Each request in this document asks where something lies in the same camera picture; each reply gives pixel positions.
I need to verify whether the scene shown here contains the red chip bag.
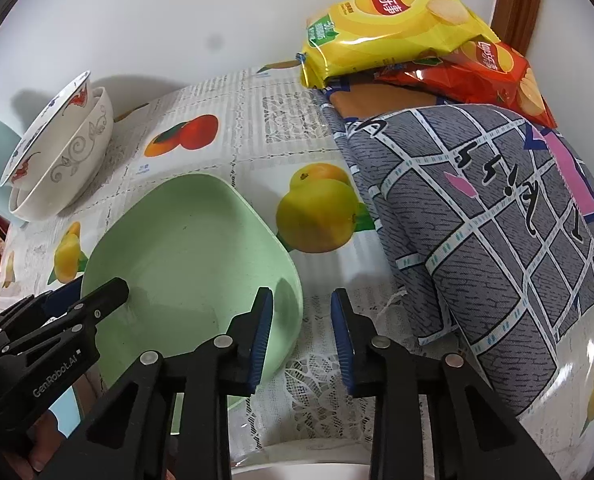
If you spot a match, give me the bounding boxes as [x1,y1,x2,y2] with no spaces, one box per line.
[374,40,558,128]

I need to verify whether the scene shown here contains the fruit print tablecloth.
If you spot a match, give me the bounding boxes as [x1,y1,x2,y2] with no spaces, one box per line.
[0,57,594,466]

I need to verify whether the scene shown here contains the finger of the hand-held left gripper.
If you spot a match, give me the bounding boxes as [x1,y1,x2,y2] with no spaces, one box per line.
[0,280,84,346]
[0,278,130,361]

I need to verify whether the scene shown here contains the green plastic plate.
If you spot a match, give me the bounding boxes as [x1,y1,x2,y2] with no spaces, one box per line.
[80,172,305,411]

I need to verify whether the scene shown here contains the grey checked cloth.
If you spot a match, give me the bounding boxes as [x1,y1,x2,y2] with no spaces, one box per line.
[312,82,594,418]

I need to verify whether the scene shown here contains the yellow chip bag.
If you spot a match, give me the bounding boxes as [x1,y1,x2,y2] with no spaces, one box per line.
[296,0,500,88]

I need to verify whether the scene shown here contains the blue red patterned bowl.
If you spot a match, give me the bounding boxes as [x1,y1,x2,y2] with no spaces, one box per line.
[0,71,105,188]

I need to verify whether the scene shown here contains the person's left hand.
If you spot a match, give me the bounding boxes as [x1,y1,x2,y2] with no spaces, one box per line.
[14,412,70,473]

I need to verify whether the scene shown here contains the brown wooden door frame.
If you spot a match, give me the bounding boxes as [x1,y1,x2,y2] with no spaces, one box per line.
[492,0,545,56]

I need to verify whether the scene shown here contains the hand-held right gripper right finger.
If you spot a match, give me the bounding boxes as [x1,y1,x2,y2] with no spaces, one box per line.
[329,287,563,480]

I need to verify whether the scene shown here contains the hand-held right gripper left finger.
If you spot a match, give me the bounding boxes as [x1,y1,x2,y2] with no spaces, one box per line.
[79,287,275,480]

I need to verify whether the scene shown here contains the stacked patterned white bowls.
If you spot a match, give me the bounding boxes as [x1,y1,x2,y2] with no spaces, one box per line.
[8,86,115,221]

